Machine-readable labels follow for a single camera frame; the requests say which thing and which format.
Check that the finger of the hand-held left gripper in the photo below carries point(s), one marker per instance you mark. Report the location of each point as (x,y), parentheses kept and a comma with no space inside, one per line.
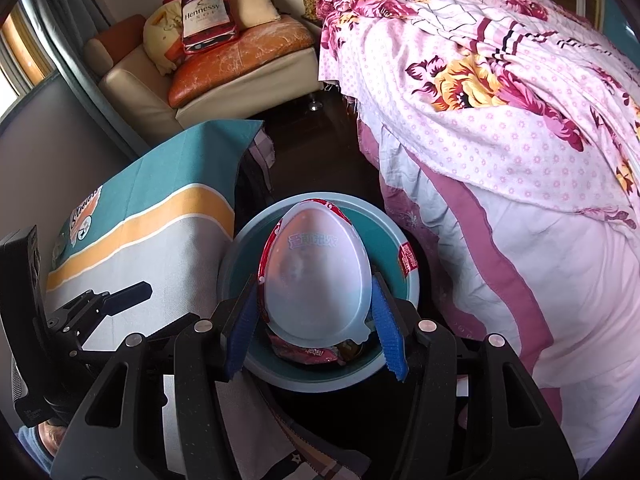
(75,310)
(127,294)

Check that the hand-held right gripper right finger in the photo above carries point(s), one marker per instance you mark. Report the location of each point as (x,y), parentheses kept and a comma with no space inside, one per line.
(390,335)

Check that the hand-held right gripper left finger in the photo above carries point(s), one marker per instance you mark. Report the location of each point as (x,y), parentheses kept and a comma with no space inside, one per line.
(242,332)

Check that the teal plastic trash bin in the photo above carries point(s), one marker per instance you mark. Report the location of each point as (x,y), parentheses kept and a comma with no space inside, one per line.
(230,270)

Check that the pink white snack packet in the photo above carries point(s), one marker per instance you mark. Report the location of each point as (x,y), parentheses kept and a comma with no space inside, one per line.
(310,356)

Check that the egg-shaped plastic shell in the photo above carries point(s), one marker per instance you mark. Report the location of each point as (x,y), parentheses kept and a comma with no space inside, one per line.
(315,280)

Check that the person's left forearm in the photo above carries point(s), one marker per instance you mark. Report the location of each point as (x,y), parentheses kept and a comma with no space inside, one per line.
(32,450)

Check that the teal orange grey printed tablecloth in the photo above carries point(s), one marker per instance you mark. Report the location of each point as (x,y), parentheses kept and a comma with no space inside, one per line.
(150,240)

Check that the grey partition panel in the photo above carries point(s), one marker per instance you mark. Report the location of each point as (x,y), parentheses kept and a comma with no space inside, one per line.
(60,160)

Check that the beige armchair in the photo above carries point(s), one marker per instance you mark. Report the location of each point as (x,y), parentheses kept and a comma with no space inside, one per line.
(135,90)

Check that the window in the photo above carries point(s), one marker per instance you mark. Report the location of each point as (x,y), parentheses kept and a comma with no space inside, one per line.
(25,60)

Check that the orange leather seat cushion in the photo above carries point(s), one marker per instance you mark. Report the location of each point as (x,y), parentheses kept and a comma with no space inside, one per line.
(240,60)

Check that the yellow cartoon pillow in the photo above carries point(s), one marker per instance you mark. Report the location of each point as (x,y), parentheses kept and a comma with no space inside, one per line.
(160,35)

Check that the pink floral quilt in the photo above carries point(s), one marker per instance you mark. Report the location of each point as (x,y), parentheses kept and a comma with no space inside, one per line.
(475,85)

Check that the bottle-shaped printed pillow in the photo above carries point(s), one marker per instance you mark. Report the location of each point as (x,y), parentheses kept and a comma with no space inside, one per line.
(205,15)

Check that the grey curtain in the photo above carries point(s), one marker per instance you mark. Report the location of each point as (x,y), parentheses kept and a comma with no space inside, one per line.
(70,10)

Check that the beige pillow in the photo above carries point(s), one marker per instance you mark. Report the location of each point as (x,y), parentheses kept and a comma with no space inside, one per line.
(255,5)

